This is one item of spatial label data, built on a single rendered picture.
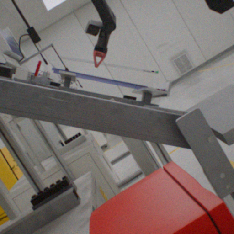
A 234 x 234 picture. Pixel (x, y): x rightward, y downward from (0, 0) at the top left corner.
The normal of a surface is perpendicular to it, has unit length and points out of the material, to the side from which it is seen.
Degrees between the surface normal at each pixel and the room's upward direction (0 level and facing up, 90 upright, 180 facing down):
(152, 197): 0
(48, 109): 90
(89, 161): 90
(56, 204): 90
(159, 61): 90
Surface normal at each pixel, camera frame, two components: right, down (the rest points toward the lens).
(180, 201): -0.50, -0.86
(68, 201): 0.07, 0.07
